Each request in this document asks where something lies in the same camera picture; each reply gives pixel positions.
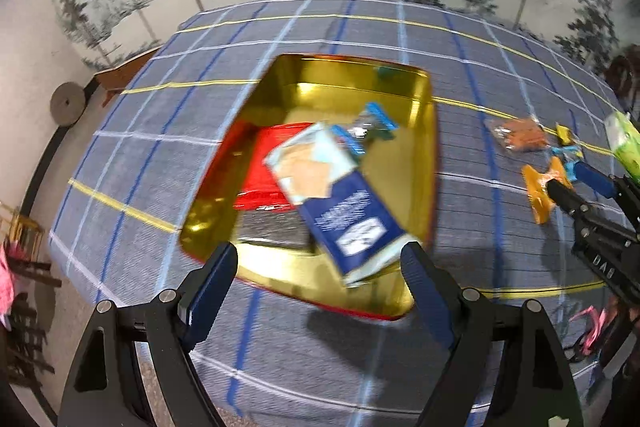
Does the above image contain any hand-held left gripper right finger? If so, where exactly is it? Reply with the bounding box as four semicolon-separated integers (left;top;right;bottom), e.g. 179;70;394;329
399;241;585;427

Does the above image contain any orange snack packet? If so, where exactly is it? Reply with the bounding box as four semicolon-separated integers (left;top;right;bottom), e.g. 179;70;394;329
521;157;571;225

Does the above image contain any blue plaid tablecloth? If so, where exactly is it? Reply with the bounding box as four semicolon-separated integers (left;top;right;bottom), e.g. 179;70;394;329
47;0;636;418

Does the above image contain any black sesame bar packet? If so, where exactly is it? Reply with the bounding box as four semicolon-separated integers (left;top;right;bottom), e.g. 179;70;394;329
237;209;321;250

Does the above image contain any red snack packet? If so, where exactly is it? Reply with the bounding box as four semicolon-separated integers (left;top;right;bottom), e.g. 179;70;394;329
232;123;321;212

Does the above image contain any clear packet of fried twists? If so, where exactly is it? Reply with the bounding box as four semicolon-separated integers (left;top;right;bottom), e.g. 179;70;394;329
484;117;550;152

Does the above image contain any pink cloth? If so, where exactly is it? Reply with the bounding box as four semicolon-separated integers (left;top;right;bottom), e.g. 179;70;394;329
0;239;17;313

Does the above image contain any light blue candy packet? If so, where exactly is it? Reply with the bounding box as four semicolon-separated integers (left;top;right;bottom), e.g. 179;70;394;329
350;102;401;142

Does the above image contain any round stone millstone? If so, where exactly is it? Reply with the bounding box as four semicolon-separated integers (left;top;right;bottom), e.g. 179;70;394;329
50;82;87;128

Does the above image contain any gold tin box red rim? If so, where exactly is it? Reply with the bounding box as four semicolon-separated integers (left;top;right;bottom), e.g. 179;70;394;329
177;53;440;322

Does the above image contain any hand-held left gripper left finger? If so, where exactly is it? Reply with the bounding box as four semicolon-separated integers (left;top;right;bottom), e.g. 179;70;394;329
59;241;240;427

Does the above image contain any blue cracker packet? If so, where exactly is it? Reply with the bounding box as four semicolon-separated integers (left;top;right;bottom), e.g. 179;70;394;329
264;122;408;288

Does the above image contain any green tissue packet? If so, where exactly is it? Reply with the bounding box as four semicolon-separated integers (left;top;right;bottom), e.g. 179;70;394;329
604;112;640;182

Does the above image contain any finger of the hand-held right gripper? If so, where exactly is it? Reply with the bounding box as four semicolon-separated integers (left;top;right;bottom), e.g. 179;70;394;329
546;179;640;248
572;162;640;228

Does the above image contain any dark wooden chair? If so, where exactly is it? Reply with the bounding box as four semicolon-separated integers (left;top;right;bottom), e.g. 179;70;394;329
0;252;63;390

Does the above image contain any pink strap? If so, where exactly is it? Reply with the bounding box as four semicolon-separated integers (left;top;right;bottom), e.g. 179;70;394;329
570;307;608;355

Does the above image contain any dark carved wooden furniture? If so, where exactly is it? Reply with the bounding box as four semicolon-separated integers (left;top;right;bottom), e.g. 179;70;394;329
605;54;640;112

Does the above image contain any small blue white candy packet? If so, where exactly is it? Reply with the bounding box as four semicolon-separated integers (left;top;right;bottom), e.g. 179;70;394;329
332;127;368;155

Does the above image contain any person's right forearm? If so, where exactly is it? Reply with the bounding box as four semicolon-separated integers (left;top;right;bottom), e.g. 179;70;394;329
597;294;640;427

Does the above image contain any gold metal rack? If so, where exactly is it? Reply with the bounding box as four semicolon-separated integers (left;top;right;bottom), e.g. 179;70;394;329
0;202;46;258

